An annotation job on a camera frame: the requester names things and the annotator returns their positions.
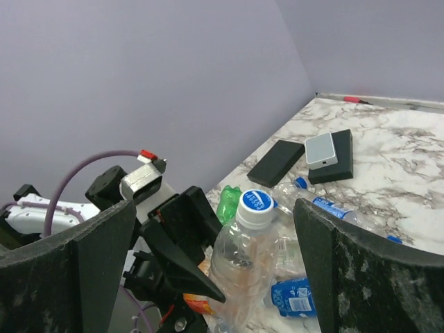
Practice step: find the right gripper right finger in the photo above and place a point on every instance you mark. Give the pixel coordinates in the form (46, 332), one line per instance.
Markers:
(362, 282)

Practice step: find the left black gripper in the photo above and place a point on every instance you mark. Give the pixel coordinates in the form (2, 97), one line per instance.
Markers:
(177, 232)

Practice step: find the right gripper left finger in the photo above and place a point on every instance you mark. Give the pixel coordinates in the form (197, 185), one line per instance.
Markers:
(67, 282)

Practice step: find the clear bottle white cap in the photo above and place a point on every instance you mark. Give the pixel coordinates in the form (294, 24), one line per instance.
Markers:
(243, 260)

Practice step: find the clear bottle blue label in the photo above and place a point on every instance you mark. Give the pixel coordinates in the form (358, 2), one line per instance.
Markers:
(293, 298)

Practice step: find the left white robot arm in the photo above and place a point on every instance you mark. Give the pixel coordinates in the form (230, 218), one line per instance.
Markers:
(102, 194)

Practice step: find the clear bottle orange pattern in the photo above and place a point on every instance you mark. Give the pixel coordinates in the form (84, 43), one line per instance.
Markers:
(204, 266)

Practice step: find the crushed orange label bottle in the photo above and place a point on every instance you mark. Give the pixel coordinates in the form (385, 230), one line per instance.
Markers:
(198, 303)

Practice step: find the green bear shaped bottle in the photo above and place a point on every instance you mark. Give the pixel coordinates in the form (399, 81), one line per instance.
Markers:
(228, 203)

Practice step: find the crushed bottle blue cap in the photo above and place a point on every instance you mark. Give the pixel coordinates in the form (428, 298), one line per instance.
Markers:
(285, 195)

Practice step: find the white grey router box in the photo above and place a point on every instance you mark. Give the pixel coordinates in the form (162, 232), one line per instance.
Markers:
(320, 151)

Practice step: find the black flat box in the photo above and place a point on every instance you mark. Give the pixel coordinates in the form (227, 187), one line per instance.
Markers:
(344, 168)

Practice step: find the black foam block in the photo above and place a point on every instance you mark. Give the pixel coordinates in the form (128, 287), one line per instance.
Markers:
(276, 163)

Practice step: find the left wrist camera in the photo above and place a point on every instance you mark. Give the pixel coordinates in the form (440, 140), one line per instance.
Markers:
(145, 186)

